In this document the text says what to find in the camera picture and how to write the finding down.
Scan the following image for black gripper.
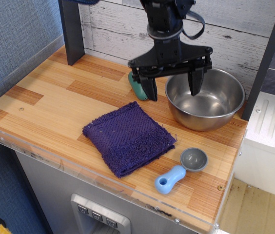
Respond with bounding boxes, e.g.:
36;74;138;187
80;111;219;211
128;37;213;101

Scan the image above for metal bowl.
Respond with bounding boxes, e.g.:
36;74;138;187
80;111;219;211
165;68;245;132

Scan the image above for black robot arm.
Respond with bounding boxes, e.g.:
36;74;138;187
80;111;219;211
128;0;213;101

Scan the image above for green oval toy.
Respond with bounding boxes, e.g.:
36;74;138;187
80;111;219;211
128;71;148;100

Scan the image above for purple folded towel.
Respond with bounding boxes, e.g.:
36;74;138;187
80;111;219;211
82;101;176;178

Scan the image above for blue grey measuring scoop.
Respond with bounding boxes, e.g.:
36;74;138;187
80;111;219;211
155;148;208;195

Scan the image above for white ribbed appliance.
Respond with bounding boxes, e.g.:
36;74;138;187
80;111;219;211
234;92;275;195

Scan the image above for silver dispenser button panel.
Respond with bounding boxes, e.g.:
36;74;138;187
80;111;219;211
71;194;131;234

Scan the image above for dark grey right post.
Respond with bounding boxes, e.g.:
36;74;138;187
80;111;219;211
241;23;275;121

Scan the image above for dark grey post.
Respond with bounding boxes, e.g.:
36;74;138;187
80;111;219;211
241;23;275;121
58;0;85;65

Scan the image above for black braided cable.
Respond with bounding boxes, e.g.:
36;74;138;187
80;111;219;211
73;0;101;6

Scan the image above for dark grey left post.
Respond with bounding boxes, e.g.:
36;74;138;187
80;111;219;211
58;0;85;65

